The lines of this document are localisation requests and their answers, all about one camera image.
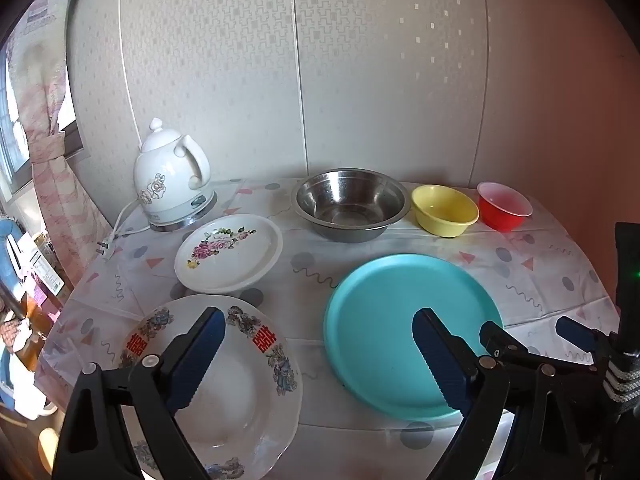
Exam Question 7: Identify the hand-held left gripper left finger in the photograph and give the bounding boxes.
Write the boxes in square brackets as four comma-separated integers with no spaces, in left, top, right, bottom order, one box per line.
[52,306,227,480]

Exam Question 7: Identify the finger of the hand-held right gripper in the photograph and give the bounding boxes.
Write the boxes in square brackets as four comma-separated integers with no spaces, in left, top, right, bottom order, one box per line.
[479,321,608,376]
[555,316,623,361]

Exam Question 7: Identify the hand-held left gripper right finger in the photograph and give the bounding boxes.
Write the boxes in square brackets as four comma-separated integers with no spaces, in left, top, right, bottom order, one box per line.
[413,307,588,480]

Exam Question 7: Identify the teal plastic plate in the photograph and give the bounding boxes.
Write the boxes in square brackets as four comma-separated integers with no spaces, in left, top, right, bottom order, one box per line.
[323,254,504,422]

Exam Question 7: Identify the white floral plate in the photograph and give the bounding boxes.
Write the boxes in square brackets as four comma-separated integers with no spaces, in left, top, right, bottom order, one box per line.
[174,214,284,295]

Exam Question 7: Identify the red plastic bowl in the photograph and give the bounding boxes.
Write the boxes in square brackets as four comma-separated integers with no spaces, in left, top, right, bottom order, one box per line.
[476,181,532,233]

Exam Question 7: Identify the yellow plastic bowl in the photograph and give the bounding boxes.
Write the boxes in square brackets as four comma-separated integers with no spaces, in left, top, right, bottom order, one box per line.
[411,185,480,237]

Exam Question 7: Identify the stainless steel bowl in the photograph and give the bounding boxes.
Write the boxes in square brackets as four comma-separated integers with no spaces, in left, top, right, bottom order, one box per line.
[291,169,412,243]

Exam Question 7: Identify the patterned plastic tablecloth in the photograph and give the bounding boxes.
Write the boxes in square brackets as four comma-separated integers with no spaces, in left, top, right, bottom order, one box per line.
[37,176,623,480]

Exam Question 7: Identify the silver kettle base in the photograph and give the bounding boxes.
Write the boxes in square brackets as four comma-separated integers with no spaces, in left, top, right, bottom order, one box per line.
[150,191,219,234]

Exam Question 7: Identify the small cardboard boxes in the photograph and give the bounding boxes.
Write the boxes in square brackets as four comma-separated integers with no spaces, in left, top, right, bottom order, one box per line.
[25,232,66,296]

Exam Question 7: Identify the white ceramic electric kettle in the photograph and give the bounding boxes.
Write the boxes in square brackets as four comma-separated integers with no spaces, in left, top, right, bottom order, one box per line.
[133,117,211,226]

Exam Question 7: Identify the blue cloth item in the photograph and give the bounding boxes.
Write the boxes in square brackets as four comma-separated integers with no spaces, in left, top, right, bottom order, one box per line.
[0,215,26,281]

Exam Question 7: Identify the pink patterned curtain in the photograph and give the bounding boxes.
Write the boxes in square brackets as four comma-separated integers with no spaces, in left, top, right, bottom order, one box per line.
[5,0,113,286]

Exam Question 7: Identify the white power cord with plug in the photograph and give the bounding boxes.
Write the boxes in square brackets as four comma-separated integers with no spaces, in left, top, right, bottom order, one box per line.
[96,199,151,261]

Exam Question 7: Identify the white wall cable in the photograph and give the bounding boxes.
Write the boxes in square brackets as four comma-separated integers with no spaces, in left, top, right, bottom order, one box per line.
[117,0,144,152]

